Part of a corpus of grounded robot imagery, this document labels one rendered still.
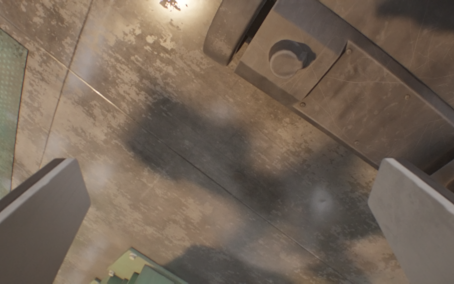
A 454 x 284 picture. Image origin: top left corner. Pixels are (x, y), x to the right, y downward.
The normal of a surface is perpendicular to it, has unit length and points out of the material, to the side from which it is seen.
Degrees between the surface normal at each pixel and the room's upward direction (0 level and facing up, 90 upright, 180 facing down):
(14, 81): 0
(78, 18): 0
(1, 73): 0
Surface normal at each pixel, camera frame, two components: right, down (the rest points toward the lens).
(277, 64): -0.25, 0.54
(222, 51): -0.43, 0.81
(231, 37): -0.31, 0.69
